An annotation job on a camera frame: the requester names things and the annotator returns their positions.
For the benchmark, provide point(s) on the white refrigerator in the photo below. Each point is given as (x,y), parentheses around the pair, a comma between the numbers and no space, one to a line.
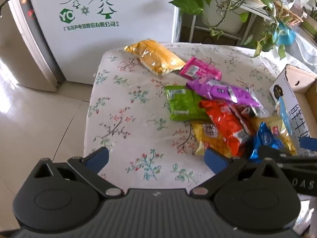
(118,54)

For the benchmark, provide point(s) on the dark blue snack packet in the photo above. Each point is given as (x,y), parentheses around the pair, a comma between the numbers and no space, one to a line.
(265,138)

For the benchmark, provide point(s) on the lime green snack packet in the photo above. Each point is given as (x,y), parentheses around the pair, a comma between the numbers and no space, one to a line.
(183,104)

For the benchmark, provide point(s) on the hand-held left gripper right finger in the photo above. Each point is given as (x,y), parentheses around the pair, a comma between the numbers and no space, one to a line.
(215,160)

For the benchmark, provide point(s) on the cardboard box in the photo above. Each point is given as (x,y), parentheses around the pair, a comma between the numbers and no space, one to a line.
(297,111)

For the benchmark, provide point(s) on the large yellow snack packet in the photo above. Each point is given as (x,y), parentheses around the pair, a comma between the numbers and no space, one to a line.
(156,57)

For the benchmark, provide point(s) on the white plant stand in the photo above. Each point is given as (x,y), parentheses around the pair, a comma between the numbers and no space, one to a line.
(193,29)

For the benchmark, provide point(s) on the purple snack packet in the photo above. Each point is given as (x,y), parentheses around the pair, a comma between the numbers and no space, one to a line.
(223,91)

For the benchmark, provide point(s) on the small golden snack packet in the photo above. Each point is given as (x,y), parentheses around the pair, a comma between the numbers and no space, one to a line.
(272,126)

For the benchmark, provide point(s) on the pink snack packet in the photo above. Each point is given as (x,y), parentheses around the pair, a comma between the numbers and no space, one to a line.
(198,69)

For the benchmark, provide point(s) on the wicker basket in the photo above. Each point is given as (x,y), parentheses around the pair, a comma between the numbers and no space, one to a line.
(292,17)

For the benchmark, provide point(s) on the green flower pot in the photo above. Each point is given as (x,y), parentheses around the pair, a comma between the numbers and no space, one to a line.
(309,23)

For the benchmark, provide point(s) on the orange snack packet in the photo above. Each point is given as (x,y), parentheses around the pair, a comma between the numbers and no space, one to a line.
(225,124)

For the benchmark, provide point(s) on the white plant pot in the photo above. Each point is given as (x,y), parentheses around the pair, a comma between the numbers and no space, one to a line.
(223,17)

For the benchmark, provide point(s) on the yellow waffle snack packet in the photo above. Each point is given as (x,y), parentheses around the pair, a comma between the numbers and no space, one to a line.
(208,138)

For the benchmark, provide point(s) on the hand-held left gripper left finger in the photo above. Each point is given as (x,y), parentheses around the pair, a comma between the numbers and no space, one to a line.
(99,157)

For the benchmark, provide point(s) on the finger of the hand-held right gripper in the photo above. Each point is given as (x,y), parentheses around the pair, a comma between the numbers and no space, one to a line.
(292,160)
(309,143)

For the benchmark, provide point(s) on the floral tablecloth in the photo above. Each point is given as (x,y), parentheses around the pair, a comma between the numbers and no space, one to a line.
(128,109)

